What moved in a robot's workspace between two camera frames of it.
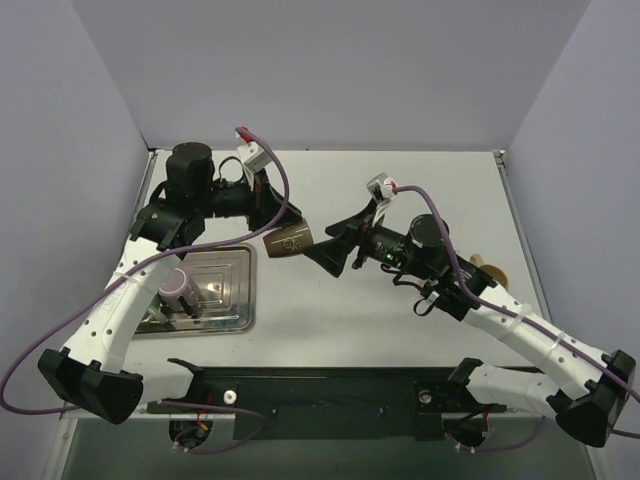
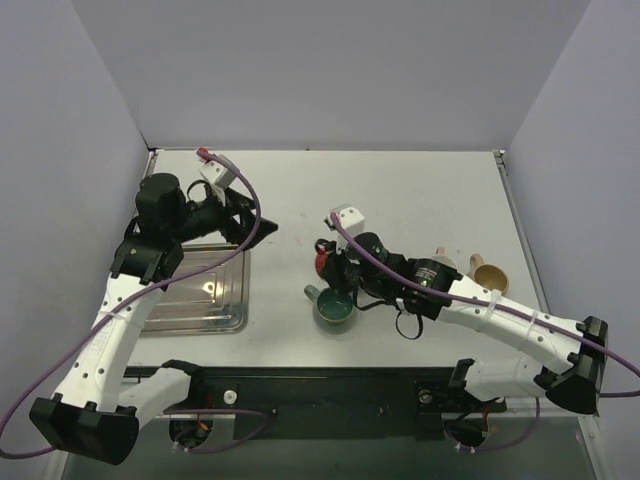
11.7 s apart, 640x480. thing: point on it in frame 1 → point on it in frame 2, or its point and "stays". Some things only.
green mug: (155, 311) → (333, 310)
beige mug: (490, 270) stays
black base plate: (325, 402) stays
